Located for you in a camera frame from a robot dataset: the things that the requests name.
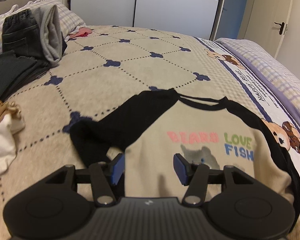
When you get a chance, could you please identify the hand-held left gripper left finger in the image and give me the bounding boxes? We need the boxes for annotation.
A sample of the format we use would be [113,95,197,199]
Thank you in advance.
[44,153,125,208]

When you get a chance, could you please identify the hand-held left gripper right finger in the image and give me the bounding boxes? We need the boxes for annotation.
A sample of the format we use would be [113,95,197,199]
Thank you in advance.
[173,154,255,208]

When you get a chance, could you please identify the beige and black sweatshirt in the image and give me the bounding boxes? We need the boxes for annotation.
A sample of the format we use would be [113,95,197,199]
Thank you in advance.
[69,89,300,240]

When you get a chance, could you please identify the plaid pillow right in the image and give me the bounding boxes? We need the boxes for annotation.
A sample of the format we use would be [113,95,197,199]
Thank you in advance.
[215,37,300,130]

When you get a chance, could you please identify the printed bear blanket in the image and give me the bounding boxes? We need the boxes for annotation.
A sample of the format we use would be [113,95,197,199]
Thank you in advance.
[0,25,300,240]

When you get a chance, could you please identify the white cloth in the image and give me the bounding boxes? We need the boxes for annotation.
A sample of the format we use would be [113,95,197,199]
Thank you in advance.
[0,115,25,179]

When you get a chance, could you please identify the pink cloth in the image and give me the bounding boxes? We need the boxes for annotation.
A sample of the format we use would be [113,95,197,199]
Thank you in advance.
[69,27,93,39]

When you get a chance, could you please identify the cream door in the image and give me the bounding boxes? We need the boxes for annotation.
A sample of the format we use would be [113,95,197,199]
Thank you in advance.
[239,0,300,64]

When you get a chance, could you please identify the dark folded cloth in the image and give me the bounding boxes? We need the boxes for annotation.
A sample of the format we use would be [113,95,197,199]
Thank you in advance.
[0,52,50,100]

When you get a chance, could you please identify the grey folded garment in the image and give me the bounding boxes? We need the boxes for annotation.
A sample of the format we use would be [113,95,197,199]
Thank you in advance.
[31,5,68,67]

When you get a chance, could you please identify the checked pillow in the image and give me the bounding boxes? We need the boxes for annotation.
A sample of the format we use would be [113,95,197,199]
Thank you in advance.
[0,0,87,55]

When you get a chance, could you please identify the dark folded jeans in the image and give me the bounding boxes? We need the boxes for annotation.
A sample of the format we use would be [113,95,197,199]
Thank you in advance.
[2,9,49,60]

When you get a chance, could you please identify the white and teal wardrobe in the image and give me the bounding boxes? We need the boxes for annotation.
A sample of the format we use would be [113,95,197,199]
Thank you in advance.
[69,0,255,40]

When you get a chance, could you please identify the grey headboard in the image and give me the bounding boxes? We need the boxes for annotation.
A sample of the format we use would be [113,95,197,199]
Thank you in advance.
[0,0,53,23]

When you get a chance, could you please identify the dark door handle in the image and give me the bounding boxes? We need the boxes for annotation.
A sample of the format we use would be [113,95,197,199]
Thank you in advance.
[274,21,288,36]

